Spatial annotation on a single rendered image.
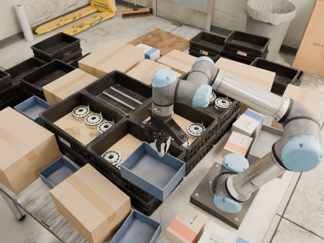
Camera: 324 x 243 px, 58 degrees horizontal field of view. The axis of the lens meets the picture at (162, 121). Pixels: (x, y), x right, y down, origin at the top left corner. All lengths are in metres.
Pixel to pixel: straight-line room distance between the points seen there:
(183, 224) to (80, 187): 0.50
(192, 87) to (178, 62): 1.28
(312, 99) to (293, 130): 1.04
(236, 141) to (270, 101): 0.70
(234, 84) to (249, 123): 0.83
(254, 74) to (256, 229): 1.03
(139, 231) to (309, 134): 0.86
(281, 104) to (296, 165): 0.21
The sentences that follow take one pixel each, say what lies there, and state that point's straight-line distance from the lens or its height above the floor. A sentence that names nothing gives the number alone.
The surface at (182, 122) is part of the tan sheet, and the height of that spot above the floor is 0.83.
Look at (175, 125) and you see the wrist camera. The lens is 1.05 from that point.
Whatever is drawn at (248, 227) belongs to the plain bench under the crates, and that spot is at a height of 0.70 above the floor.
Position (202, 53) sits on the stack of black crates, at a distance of 3.33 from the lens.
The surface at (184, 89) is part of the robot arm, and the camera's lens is 0.94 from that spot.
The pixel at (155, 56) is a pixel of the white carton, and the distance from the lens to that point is 2.47.
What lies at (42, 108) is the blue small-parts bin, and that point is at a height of 0.77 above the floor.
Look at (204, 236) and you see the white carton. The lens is 1.35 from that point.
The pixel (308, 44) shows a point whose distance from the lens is 4.05.
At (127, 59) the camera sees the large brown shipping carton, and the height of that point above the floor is 0.90.
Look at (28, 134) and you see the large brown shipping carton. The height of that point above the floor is 0.90.
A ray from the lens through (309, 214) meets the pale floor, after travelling 2.55.
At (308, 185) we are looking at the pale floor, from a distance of 2.72.
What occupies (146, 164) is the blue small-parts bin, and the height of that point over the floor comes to 1.07.
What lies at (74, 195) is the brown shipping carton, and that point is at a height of 0.86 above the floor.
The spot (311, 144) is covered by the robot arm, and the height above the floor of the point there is 1.34.
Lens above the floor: 1.99
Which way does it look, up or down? 42 degrees down
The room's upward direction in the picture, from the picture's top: straight up
